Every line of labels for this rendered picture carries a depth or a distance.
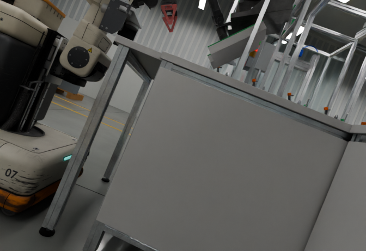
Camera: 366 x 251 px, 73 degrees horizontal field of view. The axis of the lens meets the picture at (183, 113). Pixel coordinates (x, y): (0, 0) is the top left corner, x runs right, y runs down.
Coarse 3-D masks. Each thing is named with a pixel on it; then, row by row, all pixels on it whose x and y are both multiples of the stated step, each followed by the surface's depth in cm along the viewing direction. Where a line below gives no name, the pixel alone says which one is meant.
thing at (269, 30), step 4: (276, 24) 130; (280, 24) 130; (228, 28) 136; (244, 28) 134; (268, 28) 135; (272, 28) 135; (276, 28) 135; (280, 28) 135; (228, 32) 138; (232, 32) 139; (236, 32) 139; (268, 32) 140; (272, 32) 140; (276, 32) 140
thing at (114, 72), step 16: (128, 48) 101; (112, 64) 101; (128, 64) 120; (112, 80) 101; (144, 80) 176; (96, 96) 101; (144, 96) 188; (96, 112) 102; (96, 128) 103; (128, 128) 183; (80, 144) 101; (80, 160) 101; (112, 160) 182; (64, 176) 101; (64, 192) 100; (64, 208) 105; (48, 224) 101
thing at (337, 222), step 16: (352, 128) 86; (352, 144) 83; (352, 160) 79; (336, 176) 84; (352, 176) 76; (336, 192) 81; (352, 192) 73; (336, 208) 78; (352, 208) 71; (320, 224) 82; (336, 224) 75; (352, 224) 68; (320, 240) 79; (336, 240) 72; (352, 240) 66
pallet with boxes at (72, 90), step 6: (60, 84) 612; (66, 84) 611; (72, 84) 611; (60, 90) 664; (66, 90) 611; (72, 90) 611; (78, 90) 639; (66, 96) 605; (72, 96) 618; (78, 96) 652
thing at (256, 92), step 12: (168, 60) 95; (180, 60) 94; (204, 72) 93; (216, 72) 93; (228, 84) 92; (240, 84) 92; (264, 96) 91; (276, 96) 90; (288, 108) 90; (300, 108) 89; (324, 120) 88; (336, 120) 88; (348, 132) 88
